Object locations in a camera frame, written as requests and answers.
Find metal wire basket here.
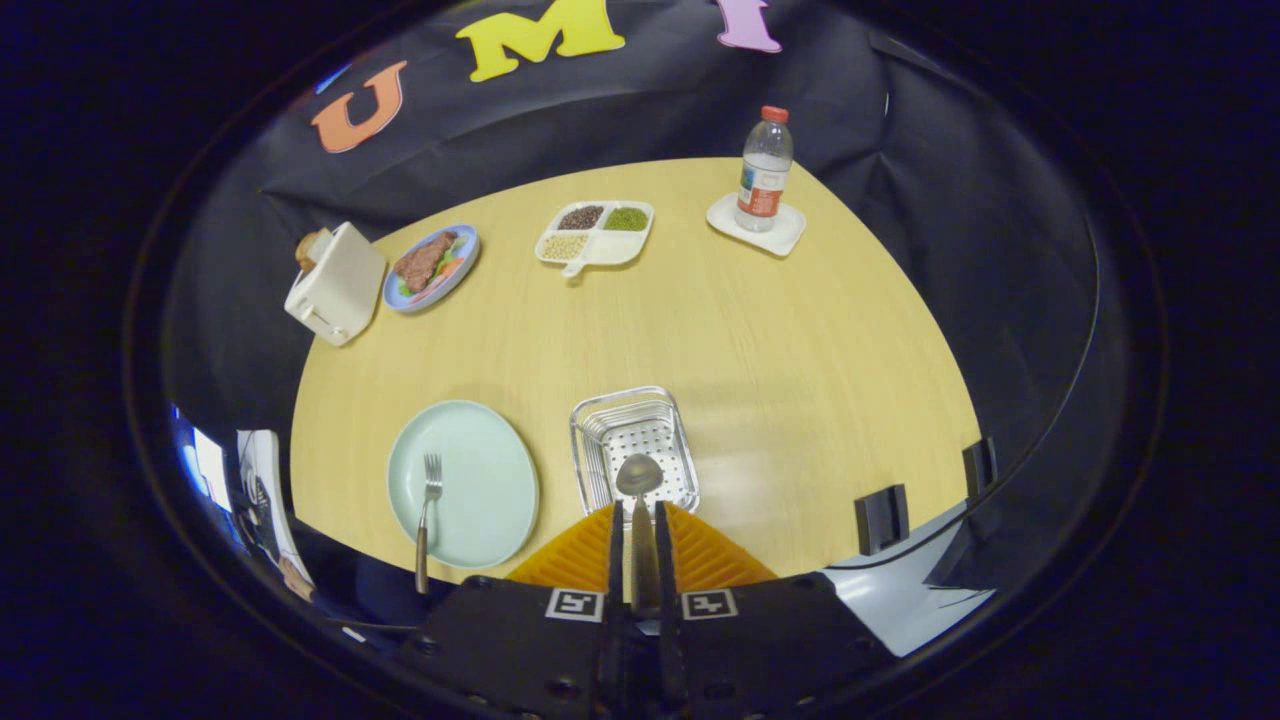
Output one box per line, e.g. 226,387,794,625
570,386,701,521

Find black table clamp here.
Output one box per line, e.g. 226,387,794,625
854,484,911,557
962,436,999,501

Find clear red-capped water bottle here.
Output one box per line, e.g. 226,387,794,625
735,105,795,233

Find orange carrot slices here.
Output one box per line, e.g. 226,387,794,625
415,258,466,301

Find white side desk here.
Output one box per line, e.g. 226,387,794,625
237,429,316,601

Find small blue plate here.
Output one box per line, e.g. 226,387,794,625
383,224,481,314

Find wooden-handled metal spoon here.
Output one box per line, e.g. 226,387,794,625
615,452,665,619

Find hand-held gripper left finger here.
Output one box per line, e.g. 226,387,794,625
400,500,631,720

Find wooden-handled metal fork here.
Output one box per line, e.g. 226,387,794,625
415,453,444,596

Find black backdrop cloth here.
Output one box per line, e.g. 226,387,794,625
160,0,1101,601

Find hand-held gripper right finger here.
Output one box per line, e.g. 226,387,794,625
645,500,896,720

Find brown steak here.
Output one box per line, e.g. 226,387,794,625
393,231,459,294

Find black keypad device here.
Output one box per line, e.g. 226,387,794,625
243,470,279,546

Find green lettuce leaves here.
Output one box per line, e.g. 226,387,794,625
395,236,469,299

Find white divided dish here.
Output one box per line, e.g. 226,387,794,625
534,200,655,278

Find pale green plate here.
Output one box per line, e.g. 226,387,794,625
387,400,541,571

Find computer monitor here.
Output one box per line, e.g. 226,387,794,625
170,405,236,521

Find white square coaster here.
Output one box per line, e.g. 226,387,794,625
706,192,807,258

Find cream white toaster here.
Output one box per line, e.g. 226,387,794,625
284,221,387,348

